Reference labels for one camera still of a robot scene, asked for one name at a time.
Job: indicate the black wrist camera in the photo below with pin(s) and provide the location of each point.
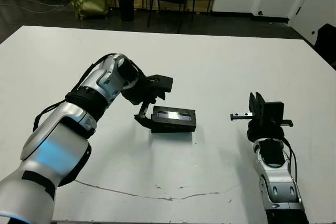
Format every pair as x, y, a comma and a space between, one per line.
162, 82
274, 112

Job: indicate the black waste bin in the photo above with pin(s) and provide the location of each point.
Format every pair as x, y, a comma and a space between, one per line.
126, 8

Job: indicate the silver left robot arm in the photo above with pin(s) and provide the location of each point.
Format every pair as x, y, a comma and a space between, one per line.
60, 142

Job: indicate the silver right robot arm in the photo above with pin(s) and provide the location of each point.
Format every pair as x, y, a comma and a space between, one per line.
281, 179

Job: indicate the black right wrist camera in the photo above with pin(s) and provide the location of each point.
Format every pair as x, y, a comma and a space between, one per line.
274, 112

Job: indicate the black box lid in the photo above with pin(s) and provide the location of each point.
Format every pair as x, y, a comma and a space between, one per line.
173, 119

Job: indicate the black armchair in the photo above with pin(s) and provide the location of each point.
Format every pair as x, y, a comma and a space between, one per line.
326, 45

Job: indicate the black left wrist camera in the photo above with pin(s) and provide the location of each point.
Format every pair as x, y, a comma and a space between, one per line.
162, 82

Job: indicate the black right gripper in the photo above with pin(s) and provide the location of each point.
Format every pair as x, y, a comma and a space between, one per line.
262, 129

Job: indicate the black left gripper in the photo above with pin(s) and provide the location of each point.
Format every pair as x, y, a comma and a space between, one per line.
139, 93

